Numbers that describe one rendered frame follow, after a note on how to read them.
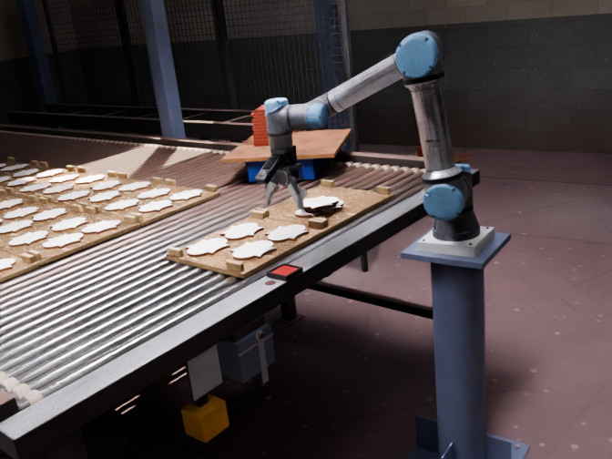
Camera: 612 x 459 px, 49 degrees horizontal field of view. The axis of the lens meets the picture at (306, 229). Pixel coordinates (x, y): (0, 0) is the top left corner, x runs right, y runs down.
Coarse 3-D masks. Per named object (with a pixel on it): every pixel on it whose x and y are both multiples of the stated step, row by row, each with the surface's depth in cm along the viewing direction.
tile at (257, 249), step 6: (264, 240) 214; (240, 246) 212; (246, 246) 211; (252, 246) 211; (258, 246) 210; (264, 246) 210; (270, 246) 209; (234, 252) 207; (240, 252) 206; (246, 252) 206; (252, 252) 205; (258, 252) 205; (264, 252) 205; (234, 258) 204; (240, 258) 203; (246, 258) 203; (252, 258) 203; (258, 258) 203
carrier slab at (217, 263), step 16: (272, 224) 232; (288, 224) 230; (240, 240) 220; (256, 240) 218; (288, 240) 215; (304, 240) 214; (208, 256) 209; (224, 256) 208; (272, 256) 204; (224, 272) 198; (240, 272) 194
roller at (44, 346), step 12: (408, 168) 292; (384, 180) 278; (180, 276) 200; (192, 276) 202; (156, 288) 194; (168, 288) 195; (132, 300) 187; (144, 300) 189; (108, 312) 181; (120, 312) 183; (84, 324) 176; (96, 324) 177; (60, 336) 171; (72, 336) 172; (36, 348) 166; (48, 348) 167; (12, 360) 161; (24, 360) 163
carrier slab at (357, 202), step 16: (320, 192) 263; (336, 192) 261; (352, 192) 258; (368, 192) 256; (272, 208) 250; (288, 208) 248; (352, 208) 240; (368, 208) 239; (304, 224) 229; (336, 224) 226
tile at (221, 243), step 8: (200, 240) 221; (208, 240) 220; (216, 240) 219; (224, 240) 218; (192, 248) 215; (200, 248) 214; (208, 248) 213; (216, 248) 212; (224, 248) 214; (192, 256) 210; (200, 256) 210
